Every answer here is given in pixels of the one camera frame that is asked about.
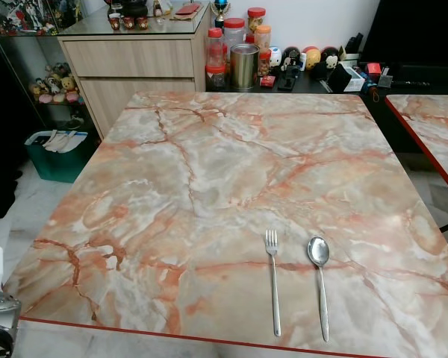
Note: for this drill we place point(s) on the silver metal fork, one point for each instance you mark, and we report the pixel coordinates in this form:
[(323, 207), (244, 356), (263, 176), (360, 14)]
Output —
[(275, 298)]

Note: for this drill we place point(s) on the yellow plush toy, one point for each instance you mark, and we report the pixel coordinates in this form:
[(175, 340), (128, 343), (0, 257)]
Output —
[(311, 57)]

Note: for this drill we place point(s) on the small red box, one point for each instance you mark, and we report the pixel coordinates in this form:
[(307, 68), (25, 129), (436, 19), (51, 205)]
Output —
[(373, 68)]

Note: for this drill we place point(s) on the black and red plush toy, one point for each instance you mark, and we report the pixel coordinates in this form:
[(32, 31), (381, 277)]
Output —
[(329, 60)]

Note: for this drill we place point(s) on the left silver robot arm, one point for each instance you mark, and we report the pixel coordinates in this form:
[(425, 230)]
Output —
[(0, 317)]

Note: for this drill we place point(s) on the green plastic bin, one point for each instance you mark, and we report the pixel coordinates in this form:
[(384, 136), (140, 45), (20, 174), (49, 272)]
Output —
[(60, 164)]

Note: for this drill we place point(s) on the white and black box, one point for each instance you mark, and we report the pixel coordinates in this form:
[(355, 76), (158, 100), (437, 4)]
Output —
[(349, 77)]

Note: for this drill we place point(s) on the wide clear red-lid jar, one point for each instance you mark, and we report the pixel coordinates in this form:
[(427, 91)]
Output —
[(234, 31)]

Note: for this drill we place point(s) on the gold and blue trophy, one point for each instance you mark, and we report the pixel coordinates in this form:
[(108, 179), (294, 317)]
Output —
[(222, 10)]

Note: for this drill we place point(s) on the black mouse plush toy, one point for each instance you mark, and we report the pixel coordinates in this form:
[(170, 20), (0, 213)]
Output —
[(292, 57)]

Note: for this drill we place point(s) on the short red-lid orange jar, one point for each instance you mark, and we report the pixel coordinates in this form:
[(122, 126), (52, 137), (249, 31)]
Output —
[(256, 18)]

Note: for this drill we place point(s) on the glass display shelf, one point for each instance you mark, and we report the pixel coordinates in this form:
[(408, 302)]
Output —
[(37, 52)]

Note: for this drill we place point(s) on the steel canister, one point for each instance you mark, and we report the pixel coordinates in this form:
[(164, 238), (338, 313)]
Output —
[(244, 67)]

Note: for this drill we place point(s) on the black television screen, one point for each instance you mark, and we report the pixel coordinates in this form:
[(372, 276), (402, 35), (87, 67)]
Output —
[(418, 30)]

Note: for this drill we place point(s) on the slim red-lid plastic jar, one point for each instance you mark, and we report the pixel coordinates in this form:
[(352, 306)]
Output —
[(215, 56)]

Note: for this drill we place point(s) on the light wooden drawer cabinet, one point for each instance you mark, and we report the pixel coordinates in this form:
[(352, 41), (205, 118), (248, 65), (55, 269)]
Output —
[(134, 67)]

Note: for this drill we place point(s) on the silver metal spoon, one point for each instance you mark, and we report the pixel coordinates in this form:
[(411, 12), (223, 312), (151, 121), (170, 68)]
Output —
[(318, 251)]

